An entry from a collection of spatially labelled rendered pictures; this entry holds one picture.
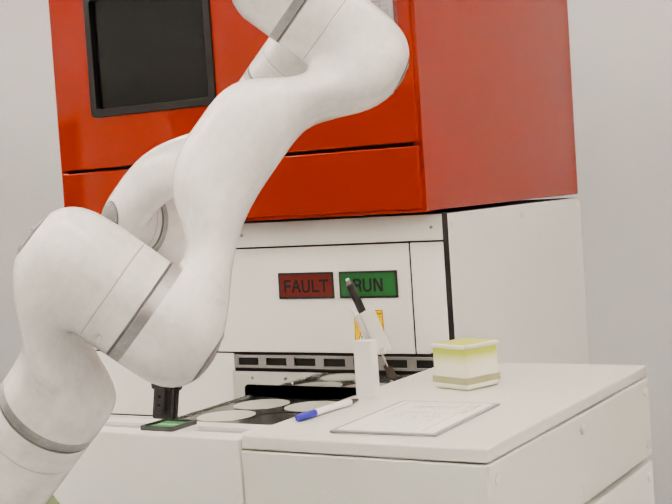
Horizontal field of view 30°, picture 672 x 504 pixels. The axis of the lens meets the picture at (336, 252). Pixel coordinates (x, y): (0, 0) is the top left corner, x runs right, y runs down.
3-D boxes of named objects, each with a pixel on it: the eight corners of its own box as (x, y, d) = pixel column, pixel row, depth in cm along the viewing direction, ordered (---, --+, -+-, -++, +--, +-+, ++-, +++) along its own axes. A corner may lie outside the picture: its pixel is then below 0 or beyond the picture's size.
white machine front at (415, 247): (102, 423, 260) (88, 230, 257) (461, 441, 218) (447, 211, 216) (92, 426, 257) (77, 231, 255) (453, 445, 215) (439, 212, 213)
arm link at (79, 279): (74, 471, 136) (188, 317, 126) (-71, 375, 134) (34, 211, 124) (108, 414, 147) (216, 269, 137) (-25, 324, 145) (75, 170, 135)
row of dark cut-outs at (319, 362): (237, 366, 238) (236, 354, 238) (445, 371, 216) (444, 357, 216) (235, 367, 238) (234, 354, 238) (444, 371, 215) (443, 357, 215)
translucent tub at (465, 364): (467, 380, 193) (464, 336, 193) (502, 384, 188) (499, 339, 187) (431, 387, 189) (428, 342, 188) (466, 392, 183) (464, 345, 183)
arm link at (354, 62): (53, 324, 137) (175, 407, 139) (56, 314, 126) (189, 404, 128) (300, -19, 150) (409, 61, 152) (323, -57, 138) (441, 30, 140)
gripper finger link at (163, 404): (158, 370, 174) (155, 418, 173) (143, 368, 172) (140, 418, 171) (176, 370, 173) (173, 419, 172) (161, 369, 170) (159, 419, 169)
